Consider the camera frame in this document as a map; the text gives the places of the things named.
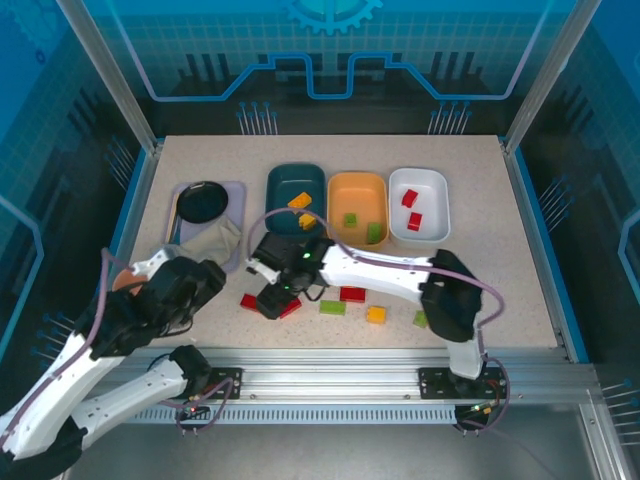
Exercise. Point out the long red lego brick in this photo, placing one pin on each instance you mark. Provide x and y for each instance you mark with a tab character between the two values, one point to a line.
353	295

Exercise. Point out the small green lego brick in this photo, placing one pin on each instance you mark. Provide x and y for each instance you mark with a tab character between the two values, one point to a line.
350	220
420	319

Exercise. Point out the large yellow lego brick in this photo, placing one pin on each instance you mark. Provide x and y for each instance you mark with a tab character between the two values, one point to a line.
300	200

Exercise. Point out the long green lego brick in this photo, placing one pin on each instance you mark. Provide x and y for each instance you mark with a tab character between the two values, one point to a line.
333	307
374	233

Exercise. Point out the small yellow lego brick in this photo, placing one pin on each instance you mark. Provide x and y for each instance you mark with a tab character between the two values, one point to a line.
376	315
306	221

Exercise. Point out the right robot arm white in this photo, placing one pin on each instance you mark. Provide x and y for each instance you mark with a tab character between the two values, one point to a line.
380	275

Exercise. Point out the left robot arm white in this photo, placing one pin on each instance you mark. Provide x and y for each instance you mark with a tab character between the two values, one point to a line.
60	375

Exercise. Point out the pink bowl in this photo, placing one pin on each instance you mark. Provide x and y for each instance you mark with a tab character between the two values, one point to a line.
122	280

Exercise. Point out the pale green cloth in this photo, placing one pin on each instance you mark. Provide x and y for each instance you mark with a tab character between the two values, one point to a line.
215	240

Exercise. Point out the black round plate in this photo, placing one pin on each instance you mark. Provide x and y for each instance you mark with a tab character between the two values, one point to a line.
200	205

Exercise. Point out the wooden chopstick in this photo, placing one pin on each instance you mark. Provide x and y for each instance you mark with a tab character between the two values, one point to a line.
173	215

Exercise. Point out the lavender tray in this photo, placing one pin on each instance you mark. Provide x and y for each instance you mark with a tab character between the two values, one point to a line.
235	200

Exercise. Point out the orange plastic container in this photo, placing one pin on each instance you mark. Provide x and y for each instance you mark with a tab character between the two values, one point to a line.
357	195

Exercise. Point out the teal plastic container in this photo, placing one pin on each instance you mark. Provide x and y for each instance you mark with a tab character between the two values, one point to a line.
285	185

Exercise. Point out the white plastic container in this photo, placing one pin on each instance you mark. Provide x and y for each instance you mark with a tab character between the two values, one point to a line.
435	200

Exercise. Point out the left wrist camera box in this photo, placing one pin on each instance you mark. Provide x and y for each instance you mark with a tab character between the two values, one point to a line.
172	277

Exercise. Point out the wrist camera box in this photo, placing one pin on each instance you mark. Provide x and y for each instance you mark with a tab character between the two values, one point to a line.
272	250
172	277

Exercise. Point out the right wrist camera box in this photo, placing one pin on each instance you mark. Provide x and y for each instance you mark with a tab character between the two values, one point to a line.
272	250

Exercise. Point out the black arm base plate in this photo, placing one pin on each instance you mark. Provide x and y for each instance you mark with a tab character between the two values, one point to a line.
435	382
225	382

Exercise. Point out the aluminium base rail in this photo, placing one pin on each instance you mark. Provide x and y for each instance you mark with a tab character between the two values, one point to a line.
325	375

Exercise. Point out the aluminium frame post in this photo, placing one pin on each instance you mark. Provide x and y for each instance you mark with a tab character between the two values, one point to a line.
550	75
110	75

